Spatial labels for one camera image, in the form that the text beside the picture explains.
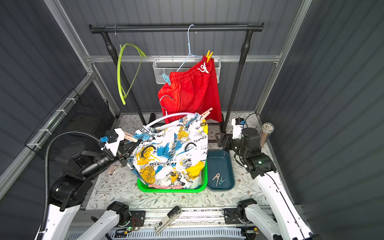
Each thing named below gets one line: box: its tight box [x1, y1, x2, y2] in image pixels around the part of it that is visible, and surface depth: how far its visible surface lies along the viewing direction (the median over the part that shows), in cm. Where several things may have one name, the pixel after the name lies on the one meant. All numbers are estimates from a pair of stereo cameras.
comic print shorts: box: [127, 113, 209, 189], surface depth 71 cm
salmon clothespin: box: [201, 107, 213, 120], surface depth 67 cm
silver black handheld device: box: [154, 206, 182, 234], surface depth 72 cm
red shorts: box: [157, 55, 223, 122], surface depth 68 cm
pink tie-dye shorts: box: [148, 184, 184, 189], surface depth 79 cm
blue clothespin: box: [162, 73, 171, 86], surface depth 58 cm
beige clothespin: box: [123, 131, 138, 143], surface depth 53 cm
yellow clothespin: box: [206, 50, 214, 63], surface depth 74 cm
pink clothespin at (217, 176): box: [212, 172, 221, 187], surface depth 88 cm
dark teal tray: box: [207, 149, 235, 192], surface depth 87 cm
